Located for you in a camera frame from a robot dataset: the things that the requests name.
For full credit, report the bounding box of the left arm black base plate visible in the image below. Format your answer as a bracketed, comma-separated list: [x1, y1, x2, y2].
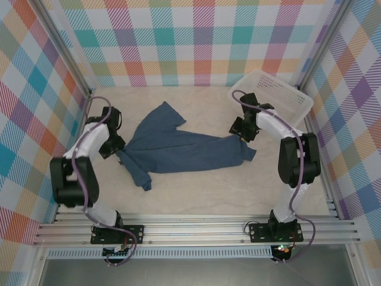
[90, 223, 146, 245]

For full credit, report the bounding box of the grey metal sheet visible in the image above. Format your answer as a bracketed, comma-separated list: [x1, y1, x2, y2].
[38, 257, 358, 286]

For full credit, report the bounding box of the aluminium side rail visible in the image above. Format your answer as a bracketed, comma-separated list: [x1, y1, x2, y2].
[305, 116, 342, 221]
[52, 94, 93, 223]

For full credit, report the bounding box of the white perforated plastic basket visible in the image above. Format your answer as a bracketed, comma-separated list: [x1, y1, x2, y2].
[227, 70, 315, 128]

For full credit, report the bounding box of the blue t-shirt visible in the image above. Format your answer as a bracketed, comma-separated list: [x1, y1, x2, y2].
[118, 101, 257, 192]

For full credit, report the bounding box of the small black controller board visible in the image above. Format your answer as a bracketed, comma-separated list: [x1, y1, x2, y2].
[273, 244, 293, 256]
[102, 245, 132, 257]

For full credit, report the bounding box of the long aluminium mounting rail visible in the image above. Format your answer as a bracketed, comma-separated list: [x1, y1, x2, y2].
[32, 212, 363, 247]

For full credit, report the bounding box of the white slotted cable duct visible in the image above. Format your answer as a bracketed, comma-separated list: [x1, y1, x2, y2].
[46, 245, 274, 260]

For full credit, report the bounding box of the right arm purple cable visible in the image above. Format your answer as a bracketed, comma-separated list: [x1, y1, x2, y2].
[231, 89, 317, 265]

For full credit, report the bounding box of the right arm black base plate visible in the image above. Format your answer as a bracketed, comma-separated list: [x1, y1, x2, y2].
[248, 223, 304, 244]

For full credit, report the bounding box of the aluminium frame post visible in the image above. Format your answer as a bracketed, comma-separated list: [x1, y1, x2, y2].
[29, 0, 96, 99]
[296, 0, 357, 90]

